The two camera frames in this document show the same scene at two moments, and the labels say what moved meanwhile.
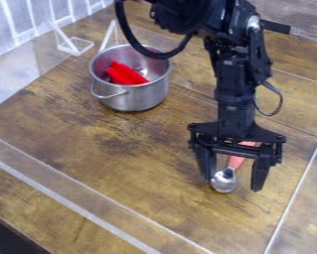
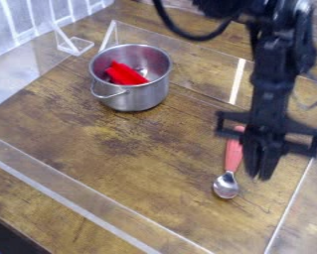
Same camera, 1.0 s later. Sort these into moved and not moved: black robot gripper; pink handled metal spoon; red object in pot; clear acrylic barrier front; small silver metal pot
Moved: pink handled metal spoon; black robot gripper
Not moved: small silver metal pot; red object in pot; clear acrylic barrier front
